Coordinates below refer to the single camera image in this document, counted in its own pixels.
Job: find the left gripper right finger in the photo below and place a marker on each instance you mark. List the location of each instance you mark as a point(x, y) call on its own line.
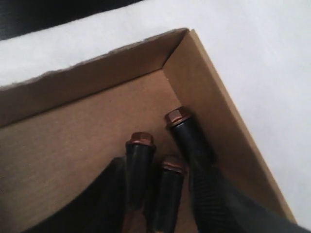
point(230, 208)

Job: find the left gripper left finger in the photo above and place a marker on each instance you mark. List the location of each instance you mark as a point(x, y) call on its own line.
point(97, 206)

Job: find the brown cardboard box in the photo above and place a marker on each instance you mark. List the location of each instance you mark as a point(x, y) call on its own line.
point(73, 136)

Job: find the black cylindrical sleeve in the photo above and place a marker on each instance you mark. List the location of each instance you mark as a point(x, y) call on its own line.
point(189, 143)
point(167, 194)
point(139, 174)

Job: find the copper hex head bolt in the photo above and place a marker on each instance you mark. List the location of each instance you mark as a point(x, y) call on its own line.
point(142, 138)
point(176, 116)

